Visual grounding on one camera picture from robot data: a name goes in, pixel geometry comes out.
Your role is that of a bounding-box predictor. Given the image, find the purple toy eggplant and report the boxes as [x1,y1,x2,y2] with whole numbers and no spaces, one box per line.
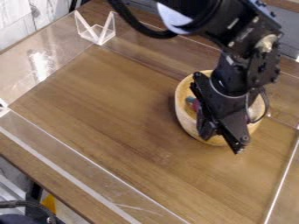
[185,96,201,112]

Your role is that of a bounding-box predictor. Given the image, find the clear acrylic tray wall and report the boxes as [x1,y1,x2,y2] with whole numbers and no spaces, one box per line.
[0,17,299,224]

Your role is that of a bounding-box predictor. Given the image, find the black cable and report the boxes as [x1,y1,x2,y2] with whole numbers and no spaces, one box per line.
[106,0,179,39]

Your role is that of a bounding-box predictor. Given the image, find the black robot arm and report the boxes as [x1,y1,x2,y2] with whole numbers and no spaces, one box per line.
[156,0,283,153]

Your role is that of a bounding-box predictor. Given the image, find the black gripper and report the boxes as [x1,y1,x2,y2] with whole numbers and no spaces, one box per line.
[191,72,249,154]

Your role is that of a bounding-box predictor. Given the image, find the clear acrylic corner bracket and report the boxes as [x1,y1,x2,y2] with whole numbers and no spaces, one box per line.
[73,11,116,46]

